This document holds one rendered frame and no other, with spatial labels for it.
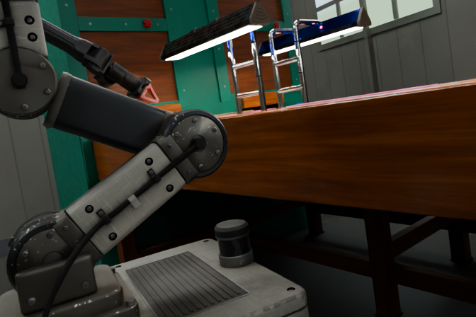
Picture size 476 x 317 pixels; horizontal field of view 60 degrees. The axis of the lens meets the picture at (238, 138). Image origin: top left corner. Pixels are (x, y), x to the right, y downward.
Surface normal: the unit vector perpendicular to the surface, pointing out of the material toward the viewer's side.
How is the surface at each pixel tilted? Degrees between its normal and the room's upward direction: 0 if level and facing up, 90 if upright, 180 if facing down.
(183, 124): 89
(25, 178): 90
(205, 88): 90
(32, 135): 90
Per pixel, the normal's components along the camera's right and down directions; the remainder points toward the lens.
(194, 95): 0.61, -0.04
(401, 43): -0.88, 0.16
